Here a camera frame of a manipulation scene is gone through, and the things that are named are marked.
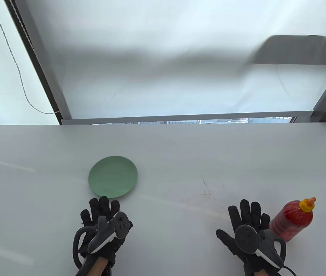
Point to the person's right hand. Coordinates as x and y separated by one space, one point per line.
245 212

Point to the person's left hand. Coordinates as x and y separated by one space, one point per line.
95 210

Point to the green plate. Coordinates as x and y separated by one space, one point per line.
113 176

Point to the red ketchup bottle yellow cap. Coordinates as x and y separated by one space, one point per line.
292 220

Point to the person's left forearm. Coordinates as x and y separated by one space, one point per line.
97 267

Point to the black and white controller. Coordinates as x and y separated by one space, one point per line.
105 235
249 238

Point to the grey window bottom rail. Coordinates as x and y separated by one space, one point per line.
180 118

